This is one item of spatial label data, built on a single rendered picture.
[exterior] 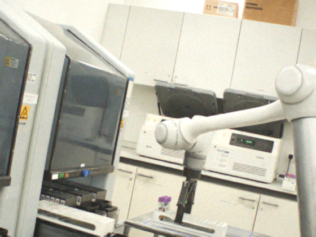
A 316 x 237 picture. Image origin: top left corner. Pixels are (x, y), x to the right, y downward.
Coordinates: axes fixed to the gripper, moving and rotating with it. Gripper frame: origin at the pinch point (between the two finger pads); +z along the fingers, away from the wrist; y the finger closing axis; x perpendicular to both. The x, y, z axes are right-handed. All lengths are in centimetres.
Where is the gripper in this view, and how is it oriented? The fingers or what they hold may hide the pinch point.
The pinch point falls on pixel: (182, 216)
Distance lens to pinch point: 209.5
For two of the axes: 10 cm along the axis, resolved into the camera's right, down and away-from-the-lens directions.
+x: -9.0, -1.9, 3.8
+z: -1.9, 9.8, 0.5
